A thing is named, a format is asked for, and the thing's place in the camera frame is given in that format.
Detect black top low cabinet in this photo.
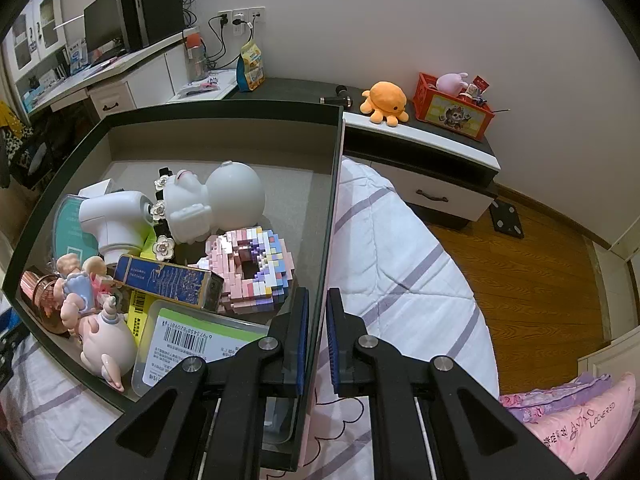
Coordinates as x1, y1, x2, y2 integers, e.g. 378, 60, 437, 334
220, 77, 501, 231

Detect blue patterned box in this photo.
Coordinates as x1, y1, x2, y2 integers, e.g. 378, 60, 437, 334
114, 254, 225, 311

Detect pink storage box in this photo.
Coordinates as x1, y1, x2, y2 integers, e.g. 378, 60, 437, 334
1, 99, 346, 472

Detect black power cables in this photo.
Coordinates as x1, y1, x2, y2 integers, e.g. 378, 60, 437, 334
182, 0, 261, 68

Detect small doll figurine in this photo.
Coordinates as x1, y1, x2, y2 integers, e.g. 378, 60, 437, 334
52, 254, 108, 333

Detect black monitor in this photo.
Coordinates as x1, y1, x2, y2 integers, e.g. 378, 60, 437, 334
82, 0, 126, 53

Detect pink unicorn toy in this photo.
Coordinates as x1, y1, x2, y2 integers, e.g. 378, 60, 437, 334
80, 294, 138, 392

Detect rose gold cylinder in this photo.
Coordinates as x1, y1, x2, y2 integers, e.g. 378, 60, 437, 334
19, 269, 68, 338

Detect red crate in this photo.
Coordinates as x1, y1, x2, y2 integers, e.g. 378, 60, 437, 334
413, 72, 496, 141

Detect small black device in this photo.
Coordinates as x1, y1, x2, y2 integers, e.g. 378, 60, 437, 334
320, 85, 353, 107

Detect black office chair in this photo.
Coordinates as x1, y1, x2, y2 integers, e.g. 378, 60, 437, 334
0, 100, 51, 191

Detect black computer tower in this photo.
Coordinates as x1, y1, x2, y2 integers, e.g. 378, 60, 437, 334
117, 0, 185, 53

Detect white bunny figure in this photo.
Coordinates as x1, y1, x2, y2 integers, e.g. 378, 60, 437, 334
159, 160, 265, 246

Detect yellow packet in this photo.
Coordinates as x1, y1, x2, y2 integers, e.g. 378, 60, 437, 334
126, 232, 168, 341

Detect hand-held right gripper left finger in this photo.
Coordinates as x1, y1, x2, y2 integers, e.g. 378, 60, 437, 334
55, 287, 311, 480

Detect white glass door cabinet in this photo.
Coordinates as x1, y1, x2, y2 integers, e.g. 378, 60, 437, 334
5, 0, 68, 96

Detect small white cabinet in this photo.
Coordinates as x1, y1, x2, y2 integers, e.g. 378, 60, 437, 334
165, 69, 238, 107

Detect orange octopus plush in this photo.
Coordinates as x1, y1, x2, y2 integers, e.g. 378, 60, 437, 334
361, 81, 411, 126

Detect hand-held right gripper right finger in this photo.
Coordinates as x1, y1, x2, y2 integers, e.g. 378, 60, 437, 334
325, 287, 588, 480

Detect white handheld appliance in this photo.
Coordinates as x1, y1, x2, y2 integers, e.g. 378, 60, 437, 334
77, 191, 153, 260

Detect white wall socket strip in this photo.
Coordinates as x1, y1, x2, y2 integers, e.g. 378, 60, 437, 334
217, 6, 265, 25

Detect black bathroom scale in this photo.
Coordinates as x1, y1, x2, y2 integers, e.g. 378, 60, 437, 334
490, 200, 525, 238

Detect pink plush toy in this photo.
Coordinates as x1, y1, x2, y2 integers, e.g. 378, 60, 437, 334
436, 72, 470, 95

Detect pink block donut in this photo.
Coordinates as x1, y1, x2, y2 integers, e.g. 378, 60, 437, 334
187, 225, 301, 316

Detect black flower hair clip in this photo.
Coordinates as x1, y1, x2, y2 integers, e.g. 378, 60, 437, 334
151, 165, 177, 263

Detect white wardrobe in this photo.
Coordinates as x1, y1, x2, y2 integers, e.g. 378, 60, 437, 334
575, 230, 640, 381

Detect small pink block figure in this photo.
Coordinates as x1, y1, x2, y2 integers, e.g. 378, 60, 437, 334
92, 272, 126, 306

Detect white desk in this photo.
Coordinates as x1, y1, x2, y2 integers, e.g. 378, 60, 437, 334
20, 27, 201, 116

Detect teal round case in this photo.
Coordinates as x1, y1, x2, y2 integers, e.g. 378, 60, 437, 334
52, 194, 103, 261

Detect orange cap water bottle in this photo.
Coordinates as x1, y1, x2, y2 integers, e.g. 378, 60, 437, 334
184, 34, 208, 81

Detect white charger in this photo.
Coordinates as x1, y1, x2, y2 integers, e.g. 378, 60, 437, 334
77, 178, 115, 200

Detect clear plastic box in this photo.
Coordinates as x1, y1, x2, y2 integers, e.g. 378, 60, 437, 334
131, 299, 296, 443

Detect blue yellow snack bag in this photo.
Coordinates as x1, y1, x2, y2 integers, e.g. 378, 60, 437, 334
236, 41, 267, 93

